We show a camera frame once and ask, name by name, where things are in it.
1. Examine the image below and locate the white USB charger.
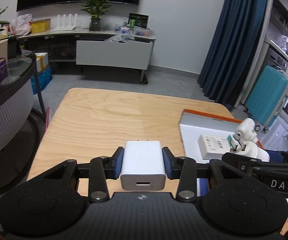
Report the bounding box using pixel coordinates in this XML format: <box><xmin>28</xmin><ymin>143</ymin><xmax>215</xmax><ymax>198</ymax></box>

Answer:
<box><xmin>120</xmin><ymin>140</ymin><xmax>166</xmax><ymax>191</ymax></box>

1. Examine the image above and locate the dark blue curtain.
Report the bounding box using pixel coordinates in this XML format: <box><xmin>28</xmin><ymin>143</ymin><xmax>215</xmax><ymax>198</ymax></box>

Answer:
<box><xmin>197</xmin><ymin>0</ymin><xmax>277</xmax><ymax>110</ymax></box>

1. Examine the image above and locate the white and red plastic bag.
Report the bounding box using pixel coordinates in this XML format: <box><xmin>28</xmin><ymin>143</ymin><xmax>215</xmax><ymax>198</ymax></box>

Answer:
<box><xmin>10</xmin><ymin>14</ymin><xmax>32</xmax><ymax>36</ymax></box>

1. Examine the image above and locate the yellow box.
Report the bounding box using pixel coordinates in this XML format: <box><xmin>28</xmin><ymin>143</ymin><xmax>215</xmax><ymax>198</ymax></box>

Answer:
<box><xmin>31</xmin><ymin>18</ymin><xmax>51</xmax><ymax>33</ymax></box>

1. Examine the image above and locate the orange-edged white box lid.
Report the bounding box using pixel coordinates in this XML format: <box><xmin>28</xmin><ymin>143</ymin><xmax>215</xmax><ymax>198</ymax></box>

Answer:
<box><xmin>179</xmin><ymin>109</ymin><xmax>265</xmax><ymax>164</ymax></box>

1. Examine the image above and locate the red spiral notebook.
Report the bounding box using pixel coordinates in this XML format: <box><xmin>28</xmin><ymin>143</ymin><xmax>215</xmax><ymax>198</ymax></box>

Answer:
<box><xmin>45</xmin><ymin>106</ymin><xmax>53</xmax><ymax>130</ymax></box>

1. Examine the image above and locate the long media cabinet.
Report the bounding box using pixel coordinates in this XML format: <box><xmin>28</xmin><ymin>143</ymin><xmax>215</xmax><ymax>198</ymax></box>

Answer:
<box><xmin>18</xmin><ymin>29</ymin><xmax>157</xmax><ymax>70</ymax></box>

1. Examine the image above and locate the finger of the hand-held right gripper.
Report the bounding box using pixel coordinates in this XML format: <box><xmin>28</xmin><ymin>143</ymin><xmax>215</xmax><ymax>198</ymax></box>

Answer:
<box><xmin>266</xmin><ymin>150</ymin><xmax>288</xmax><ymax>165</ymax></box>
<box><xmin>221</xmin><ymin>152</ymin><xmax>264</xmax><ymax>178</ymax></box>

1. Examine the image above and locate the potted plant in dark pot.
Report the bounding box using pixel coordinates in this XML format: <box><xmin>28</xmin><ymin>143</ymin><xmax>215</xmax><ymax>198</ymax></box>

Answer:
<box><xmin>80</xmin><ymin>0</ymin><xmax>121</xmax><ymax>32</ymax></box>

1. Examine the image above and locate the teal suitcase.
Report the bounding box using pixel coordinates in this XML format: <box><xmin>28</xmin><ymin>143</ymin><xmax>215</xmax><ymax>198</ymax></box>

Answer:
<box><xmin>244</xmin><ymin>65</ymin><xmax>288</xmax><ymax>133</ymax></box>

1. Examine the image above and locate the round black glass table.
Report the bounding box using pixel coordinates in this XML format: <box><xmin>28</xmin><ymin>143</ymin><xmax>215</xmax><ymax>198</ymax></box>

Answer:
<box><xmin>0</xmin><ymin>56</ymin><xmax>47</xmax><ymax>197</ymax></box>

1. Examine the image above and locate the clear plastic bags clutter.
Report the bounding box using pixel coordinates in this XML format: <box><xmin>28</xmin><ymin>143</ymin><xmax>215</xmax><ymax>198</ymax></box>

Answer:
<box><xmin>104</xmin><ymin>35</ymin><xmax>136</xmax><ymax>43</ymax></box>

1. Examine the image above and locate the white router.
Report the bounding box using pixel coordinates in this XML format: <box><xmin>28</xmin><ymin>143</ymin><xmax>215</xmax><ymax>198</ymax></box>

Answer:
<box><xmin>52</xmin><ymin>14</ymin><xmax>78</xmax><ymax>32</ymax></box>

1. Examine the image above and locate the white and yellow carton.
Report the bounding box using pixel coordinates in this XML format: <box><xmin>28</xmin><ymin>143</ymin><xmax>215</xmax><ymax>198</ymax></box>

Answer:
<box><xmin>34</xmin><ymin>52</ymin><xmax>49</xmax><ymax>72</ymax></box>

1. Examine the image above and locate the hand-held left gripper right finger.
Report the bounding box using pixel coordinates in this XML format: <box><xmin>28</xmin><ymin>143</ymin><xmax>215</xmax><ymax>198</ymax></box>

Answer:
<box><xmin>162</xmin><ymin>147</ymin><xmax>244</xmax><ymax>203</ymax></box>

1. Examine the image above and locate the blue plastic bag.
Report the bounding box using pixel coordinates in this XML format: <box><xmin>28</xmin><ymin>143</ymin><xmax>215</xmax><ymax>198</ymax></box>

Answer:
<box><xmin>30</xmin><ymin>66</ymin><xmax>53</xmax><ymax>95</ymax></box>

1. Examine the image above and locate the pile of small boxes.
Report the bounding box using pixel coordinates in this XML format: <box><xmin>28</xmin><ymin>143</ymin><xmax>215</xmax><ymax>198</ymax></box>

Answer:
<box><xmin>114</xmin><ymin>24</ymin><xmax>150</xmax><ymax>37</ymax></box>

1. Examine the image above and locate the black and green box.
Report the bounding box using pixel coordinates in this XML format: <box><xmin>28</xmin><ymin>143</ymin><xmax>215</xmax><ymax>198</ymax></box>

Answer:
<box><xmin>128</xmin><ymin>13</ymin><xmax>149</xmax><ymax>29</ymax></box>

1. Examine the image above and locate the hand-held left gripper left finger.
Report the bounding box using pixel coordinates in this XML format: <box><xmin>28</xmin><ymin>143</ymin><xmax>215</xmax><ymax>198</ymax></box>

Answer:
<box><xmin>43</xmin><ymin>146</ymin><xmax>124</xmax><ymax>203</ymax></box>

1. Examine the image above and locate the large white plug-in vaporizer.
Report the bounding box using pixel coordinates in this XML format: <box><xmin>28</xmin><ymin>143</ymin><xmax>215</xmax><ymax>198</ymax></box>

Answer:
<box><xmin>230</xmin><ymin>139</ymin><xmax>270</xmax><ymax>162</ymax></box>

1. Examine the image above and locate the white barcode box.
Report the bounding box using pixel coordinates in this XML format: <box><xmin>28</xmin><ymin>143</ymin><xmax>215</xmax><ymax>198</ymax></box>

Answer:
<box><xmin>197</xmin><ymin>134</ymin><xmax>235</xmax><ymax>161</ymax></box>

